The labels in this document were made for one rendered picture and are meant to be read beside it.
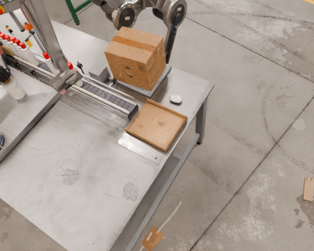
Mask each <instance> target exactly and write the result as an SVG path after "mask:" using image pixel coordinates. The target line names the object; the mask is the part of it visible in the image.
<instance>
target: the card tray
mask: <svg viewBox="0 0 314 251"><path fill-rule="evenodd" d="M186 120H187V116H186V115H184V114H182V113H179V112H177V111H175V110H173V109H170V108H168V107H166V106H164V105H162V104H159V103H157V102H155V101H153V100H151V99H148V98H147V102H146V103H145V105H144V106H143V107H142V109H141V110H140V111H139V113H138V114H137V116H136V117H135V118H134V120H133V121H132V122H131V124H130V125H129V126H128V128H124V129H125V131H126V132H128V133H130V134H132V135H134V136H136V137H138V138H140V139H142V140H144V141H146V142H148V143H149V144H151V145H153V146H155V147H157V148H159V149H161V150H163V151H165V152H166V151H167V150H168V148H169V147H170V145H171V143H172V142H173V140H174V139H175V137H176V136H177V134H178V132H179V131H180V129H181V128H182V126H183V125H184V123H185V122H186Z"/></svg>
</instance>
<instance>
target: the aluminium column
mask: <svg viewBox="0 0 314 251"><path fill-rule="evenodd" d="M21 6H22V8H20V10H21V11H22V13H23V15H24V16H25V18H26V19H27V21H28V23H31V24H32V26H33V28H32V29H33V31H34V32H35V34H36V36H37V37H38V39H39V40H40V42H41V44H42V45H43V47H44V48H45V50H46V52H47V53H48V49H47V46H46V44H45V41H44V39H43V36H42V33H41V31H40V28H39V26H38V23H37V20H36V18H35V15H34V14H33V12H32V10H31V9H30V7H29V5H28V3H27V2H26V1H25V2H24V3H23V4H21ZM48 55H49V53H48Z"/></svg>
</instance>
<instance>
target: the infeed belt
mask: <svg viewBox="0 0 314 251"><path fill-rule="evenodd" d="M7 56H9V57H11V58H13V59H15V58H14V57H12V56H10V55H8V54H7ZM15 60H17V59H15ZM37 60H38V61H39V65H38V66H37V67H39V68H41V69H43V70H45V71H47V72H49V73H51V74H53V73H52V71H51V70H50V68H49V67H48V65H47V64H46V63H45V62H43V61H41V60H39V59H37ZM17 61H19V60H17ZM21 63H23V62H21ZM23 64H25V63H23ZM25 65H27V64H25ZM28 66H29V65H28ZM30 67H31V66H30ZM32 68H33V67H32ZM34 69H35V68H34ZM38 71H39V70H38ZM40 72H41V71H40ZM42 73H43V72H42ZM44 74H45V73H44ZM46 75H47V74H46ZM48 76H49V75H48ZM50 77H51V76H50ZM52 78H54V77H52ZM83 82H84V85H83V86H82V87H80V88H82V89H84V90H86V91H88V92H90V93H92V94H94V95H96V96H98V97H100V98H102V99H104V100H107V101H109V102H111V103H113V104H115V105H117V106H119V107H121V108H123V109H125V110H127V111H129V114H127V113H125V112H123V111H121V110H119V109H117V108H115V107H113V108H115V109H117V110H119V111H121V112H123V113H125V114H127V115H130V113H131V112H132V111H133V109H134V108H135V107H136V105H134V104H132V103H130V102H128V101H126V100H123V99H121V98H119V97H117V96H115V95H113V94H111V93H108V92H107V91H104V90H102V89H100V88H98V87H96V86H94V85H92V84H90V83H87V82H85V81H83ZM73 88H74V87H73ZM75 89H76V88H75ZM77 90H78V89H77ZM79 91H80V90H79ZM81 92H82V91H81ZM83 93H84V92H83ZM84 94H86V93H84ZM86 95H88V94H86ZM88 96H90V95H88ZM90 97H92V96H90ZM92 98H94V97H92ZM94 99H96V98H94ZM96 100H98V99H96ZM98 101H100V100H98ZM100 102H102V101H100ZM103 103H104V102H103ZM105 104H106V103H105ZM107 105H108V104H107ZM109 106H110V105H109ZM111 107H112V106H111Z"/></svg>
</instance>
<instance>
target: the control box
mask: <svg viewBox="0 0 314 251"><path fill-rule="evenodd" d="M20 8H22V6H21V4H20V2H19V1H18V0H14V1H11V2H8V3H5V4H1V2H0V9H1V10H2V11H3V14H5V13H8V12H11V11H14V10H17V9H20Z"/></svg>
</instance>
